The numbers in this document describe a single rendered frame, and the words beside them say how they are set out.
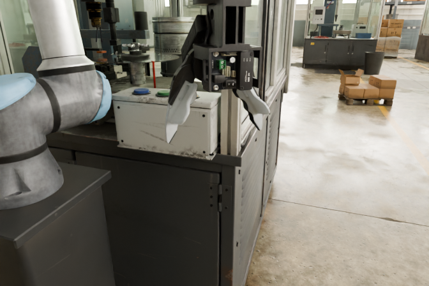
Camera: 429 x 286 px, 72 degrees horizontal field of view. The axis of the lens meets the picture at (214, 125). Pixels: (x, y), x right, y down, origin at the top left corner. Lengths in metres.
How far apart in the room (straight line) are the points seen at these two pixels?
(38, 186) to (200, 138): 0.36
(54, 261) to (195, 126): 0.40
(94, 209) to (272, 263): 1.02
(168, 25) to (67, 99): 1.23
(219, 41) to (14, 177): 0.47
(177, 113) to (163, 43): 1.46
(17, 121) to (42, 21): 0.21
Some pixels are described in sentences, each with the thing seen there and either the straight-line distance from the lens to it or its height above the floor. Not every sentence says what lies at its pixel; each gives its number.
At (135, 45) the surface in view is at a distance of 1.19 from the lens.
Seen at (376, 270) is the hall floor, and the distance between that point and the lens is 1.68.
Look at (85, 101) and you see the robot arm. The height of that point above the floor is 0.92.
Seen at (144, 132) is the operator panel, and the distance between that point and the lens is 0.80.
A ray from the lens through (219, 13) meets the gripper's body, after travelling 0.36.
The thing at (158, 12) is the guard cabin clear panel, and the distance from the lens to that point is 2.36.
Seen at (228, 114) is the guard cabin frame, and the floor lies 0.86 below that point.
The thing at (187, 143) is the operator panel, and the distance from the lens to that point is 0.76.
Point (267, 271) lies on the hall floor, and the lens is 1.53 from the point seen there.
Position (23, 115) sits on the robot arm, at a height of 0.92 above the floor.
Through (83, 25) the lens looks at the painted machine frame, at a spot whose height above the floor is 1.06.
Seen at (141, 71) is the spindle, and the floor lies 0.90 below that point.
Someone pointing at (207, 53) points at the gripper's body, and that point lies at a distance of 0.35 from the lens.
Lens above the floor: 1.08
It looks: 19 degrees down
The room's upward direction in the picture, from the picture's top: straight up
